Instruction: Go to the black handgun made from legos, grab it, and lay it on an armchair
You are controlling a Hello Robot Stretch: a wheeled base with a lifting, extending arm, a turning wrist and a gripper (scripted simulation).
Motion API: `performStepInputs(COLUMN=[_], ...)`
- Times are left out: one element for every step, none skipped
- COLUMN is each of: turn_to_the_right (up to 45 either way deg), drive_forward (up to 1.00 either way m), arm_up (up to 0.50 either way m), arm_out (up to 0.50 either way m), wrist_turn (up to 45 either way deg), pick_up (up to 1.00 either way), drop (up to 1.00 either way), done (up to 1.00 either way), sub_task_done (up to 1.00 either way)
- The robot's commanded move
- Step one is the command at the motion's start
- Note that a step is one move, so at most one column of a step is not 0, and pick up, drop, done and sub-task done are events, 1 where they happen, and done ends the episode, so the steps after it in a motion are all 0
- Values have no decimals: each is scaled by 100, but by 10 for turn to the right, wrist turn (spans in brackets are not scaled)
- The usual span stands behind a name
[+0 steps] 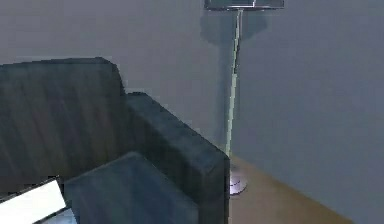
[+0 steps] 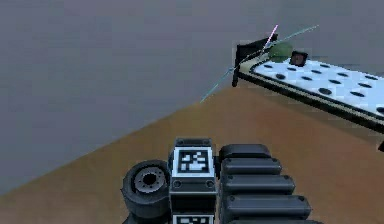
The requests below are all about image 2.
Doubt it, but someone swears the small black cube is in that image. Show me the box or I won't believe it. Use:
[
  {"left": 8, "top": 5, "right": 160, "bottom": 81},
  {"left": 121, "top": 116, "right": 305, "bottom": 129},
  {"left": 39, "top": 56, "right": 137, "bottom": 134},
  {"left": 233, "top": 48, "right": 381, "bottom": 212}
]
[{"left": 289, "top": 50, "right": 309, "bottom": 68}]

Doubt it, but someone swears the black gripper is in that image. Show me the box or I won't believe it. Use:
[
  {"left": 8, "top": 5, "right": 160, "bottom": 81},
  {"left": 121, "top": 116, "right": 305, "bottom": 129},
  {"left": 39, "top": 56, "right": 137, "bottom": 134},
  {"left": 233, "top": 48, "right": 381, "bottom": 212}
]
[{"left": 120, "top": 159, "right": 173, "bottom": 224}]

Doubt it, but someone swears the bed with dotted white cover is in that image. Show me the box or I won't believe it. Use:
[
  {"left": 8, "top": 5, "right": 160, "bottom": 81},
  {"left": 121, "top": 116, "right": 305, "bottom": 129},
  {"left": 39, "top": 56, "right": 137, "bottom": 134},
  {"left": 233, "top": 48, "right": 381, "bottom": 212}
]
[{"left": 231, "top": 34, "right": 384, "bottom": 153}]

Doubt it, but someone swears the green round pillow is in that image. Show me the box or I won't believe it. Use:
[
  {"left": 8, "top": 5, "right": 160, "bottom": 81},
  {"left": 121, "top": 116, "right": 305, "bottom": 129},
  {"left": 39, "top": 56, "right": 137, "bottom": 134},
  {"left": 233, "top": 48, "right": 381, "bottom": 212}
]
[{"left": 268, "top": 41, "right": 294, "bottom": 64}]

